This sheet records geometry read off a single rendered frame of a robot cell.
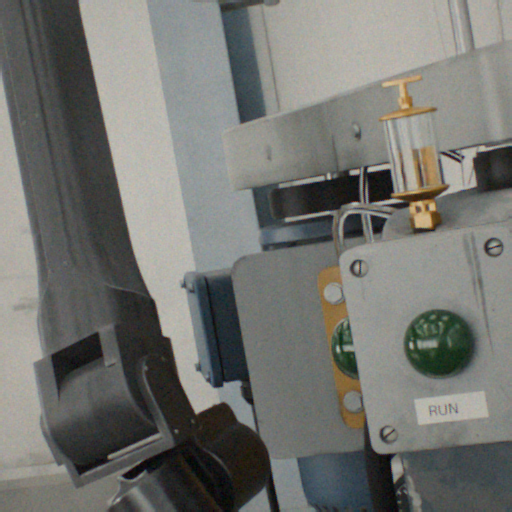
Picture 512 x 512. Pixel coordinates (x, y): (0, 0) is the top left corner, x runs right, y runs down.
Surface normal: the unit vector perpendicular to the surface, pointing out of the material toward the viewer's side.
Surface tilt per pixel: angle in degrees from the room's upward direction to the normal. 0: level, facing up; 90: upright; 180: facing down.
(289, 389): 90
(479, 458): 90
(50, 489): 90
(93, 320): 70
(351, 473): 91
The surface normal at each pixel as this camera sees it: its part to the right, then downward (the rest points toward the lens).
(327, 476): -0.69, 0.18
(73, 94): 0.77, -0.40
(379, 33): -0.29, 0.11
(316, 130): -0.92, 0.18
